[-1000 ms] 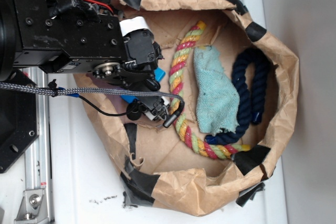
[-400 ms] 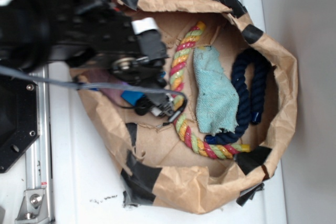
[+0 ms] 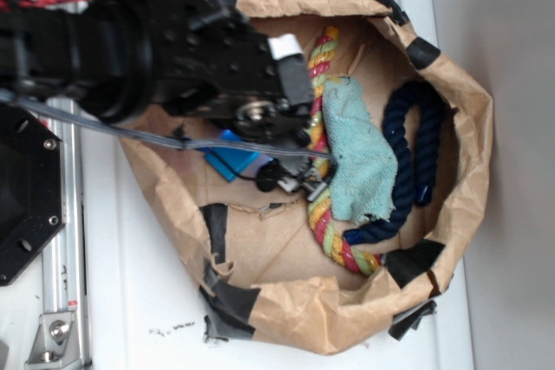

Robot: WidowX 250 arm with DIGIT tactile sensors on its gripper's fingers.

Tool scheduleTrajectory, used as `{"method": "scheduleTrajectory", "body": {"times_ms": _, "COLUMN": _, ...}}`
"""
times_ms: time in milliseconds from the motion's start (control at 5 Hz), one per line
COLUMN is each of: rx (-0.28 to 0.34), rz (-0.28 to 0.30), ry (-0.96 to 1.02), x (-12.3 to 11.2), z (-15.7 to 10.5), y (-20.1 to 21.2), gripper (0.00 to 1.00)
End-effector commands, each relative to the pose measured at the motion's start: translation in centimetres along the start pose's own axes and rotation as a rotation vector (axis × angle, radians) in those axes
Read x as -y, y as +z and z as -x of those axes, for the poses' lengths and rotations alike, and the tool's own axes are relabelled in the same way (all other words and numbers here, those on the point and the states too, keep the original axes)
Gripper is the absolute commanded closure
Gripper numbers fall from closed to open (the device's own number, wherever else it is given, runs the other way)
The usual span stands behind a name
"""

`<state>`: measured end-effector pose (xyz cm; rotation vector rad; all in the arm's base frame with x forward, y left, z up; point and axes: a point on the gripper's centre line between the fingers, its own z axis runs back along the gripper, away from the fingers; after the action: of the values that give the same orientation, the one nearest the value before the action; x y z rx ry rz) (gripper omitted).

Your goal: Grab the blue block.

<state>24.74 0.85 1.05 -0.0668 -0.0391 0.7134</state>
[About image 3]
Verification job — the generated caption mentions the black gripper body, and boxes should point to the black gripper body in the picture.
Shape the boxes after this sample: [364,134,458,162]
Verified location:
[164,22,335,200]

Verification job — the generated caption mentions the blue rectangular block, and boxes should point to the blue rectangular block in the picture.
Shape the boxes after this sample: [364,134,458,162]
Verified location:
[201,147,272,182]

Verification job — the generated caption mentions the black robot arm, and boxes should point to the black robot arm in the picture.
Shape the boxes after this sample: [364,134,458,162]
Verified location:
[1,0,337,200]

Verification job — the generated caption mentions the light teal cloth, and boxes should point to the light teal cloth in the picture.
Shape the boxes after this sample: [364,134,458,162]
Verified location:
[323,77,398,225]

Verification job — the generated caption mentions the brown paper bag bin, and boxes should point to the brown paper bag bin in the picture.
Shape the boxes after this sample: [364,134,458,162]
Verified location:
[122,0,493,354]

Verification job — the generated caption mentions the pink yellow green rope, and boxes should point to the pink yellow green rope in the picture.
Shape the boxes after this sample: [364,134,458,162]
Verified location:
[306,25,385,276]

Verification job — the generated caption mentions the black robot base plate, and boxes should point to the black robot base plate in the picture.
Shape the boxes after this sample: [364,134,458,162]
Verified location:
[0,105,64,287]

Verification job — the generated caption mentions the grey ribbon cable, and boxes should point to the grey ribbon cable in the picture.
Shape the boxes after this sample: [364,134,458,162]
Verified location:
[0,88,335,161]

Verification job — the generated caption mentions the dark navy rope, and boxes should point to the dark navy rope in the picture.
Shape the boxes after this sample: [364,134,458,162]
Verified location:
[342,80,444,246]

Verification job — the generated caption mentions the aluminium extrusion rail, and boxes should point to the aluminium extrusion rail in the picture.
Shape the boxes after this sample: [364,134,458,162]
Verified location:
[42,119,92,369]

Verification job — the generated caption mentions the metal corner bracket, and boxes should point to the metal corner bracket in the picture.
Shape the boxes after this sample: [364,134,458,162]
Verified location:
[24,311,82,369]

